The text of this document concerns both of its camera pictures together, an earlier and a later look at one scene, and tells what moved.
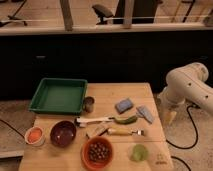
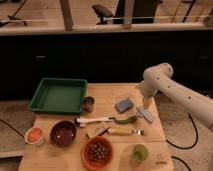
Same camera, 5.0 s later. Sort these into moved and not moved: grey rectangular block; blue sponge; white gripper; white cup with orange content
Moved: white gripper
Not moved: grey rectangular block; blue sponge; white cup with orange content
